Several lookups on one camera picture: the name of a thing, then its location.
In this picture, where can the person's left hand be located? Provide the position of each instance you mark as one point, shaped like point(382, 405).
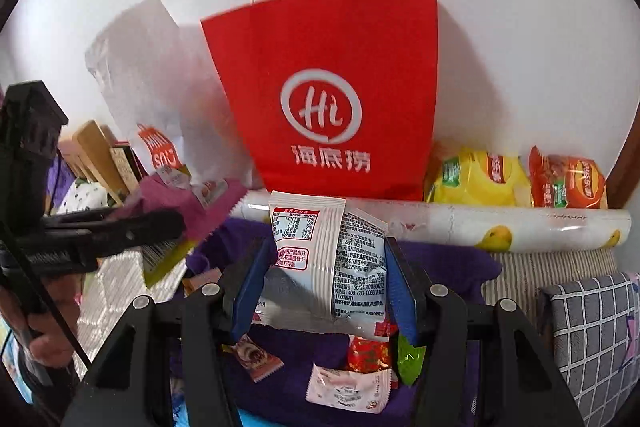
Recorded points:
point(55, 332)

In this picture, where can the white snack packet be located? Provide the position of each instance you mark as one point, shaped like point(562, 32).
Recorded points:
point(325, 257)

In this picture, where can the dark brown box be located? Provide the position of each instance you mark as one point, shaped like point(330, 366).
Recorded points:
point(125, 167)

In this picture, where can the red foil snack packet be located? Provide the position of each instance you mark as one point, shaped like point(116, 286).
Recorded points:
point(370, 354)

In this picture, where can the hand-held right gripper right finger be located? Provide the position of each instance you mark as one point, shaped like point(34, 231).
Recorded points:
point(400, 297)

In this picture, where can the grey checked cloth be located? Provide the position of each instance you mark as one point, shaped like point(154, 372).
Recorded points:
point(590, 337)

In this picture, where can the rolled lemon-print sheet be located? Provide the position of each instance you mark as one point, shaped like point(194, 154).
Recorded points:
point(450, 222)

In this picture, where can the brown picture snack packet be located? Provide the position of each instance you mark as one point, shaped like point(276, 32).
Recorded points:
point(255, 354)

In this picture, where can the red paper bag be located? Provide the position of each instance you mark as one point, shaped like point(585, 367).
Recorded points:
point(325, 57)

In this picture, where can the orange snack bag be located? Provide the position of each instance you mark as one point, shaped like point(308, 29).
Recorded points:
point(570, 187)

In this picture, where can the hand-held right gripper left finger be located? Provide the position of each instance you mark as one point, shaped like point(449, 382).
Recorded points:
point(250, 287)

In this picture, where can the white plastic bag orange logo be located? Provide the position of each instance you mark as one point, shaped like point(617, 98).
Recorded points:
point(150, 72)

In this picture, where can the small orange packet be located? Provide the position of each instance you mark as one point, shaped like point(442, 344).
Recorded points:
point(200, 283)

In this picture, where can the pale pink snack packet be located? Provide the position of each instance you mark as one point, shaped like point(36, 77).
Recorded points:
point(345, 389)

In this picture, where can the grey striped bedding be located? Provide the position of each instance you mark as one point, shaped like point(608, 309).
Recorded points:
point(525, 272)

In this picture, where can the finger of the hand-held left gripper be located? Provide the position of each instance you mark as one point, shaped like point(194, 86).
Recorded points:
point(120, 218)
point(125, 247)

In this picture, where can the yellow snack bag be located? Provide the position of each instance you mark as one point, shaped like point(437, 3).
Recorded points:
point(475, 182)

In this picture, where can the tan wooden box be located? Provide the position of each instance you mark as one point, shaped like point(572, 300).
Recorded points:
point(95, 152)

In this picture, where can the brown wooden trim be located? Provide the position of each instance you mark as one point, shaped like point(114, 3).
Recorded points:
point(620, 177)

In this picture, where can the purple towel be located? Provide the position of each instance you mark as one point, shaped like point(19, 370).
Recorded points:
point(450, 267)

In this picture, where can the white floral cloth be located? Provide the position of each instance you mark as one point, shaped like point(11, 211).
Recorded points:
point(85, 202)

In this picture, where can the green snack packet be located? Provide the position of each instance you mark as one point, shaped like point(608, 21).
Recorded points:
point(410, 362)

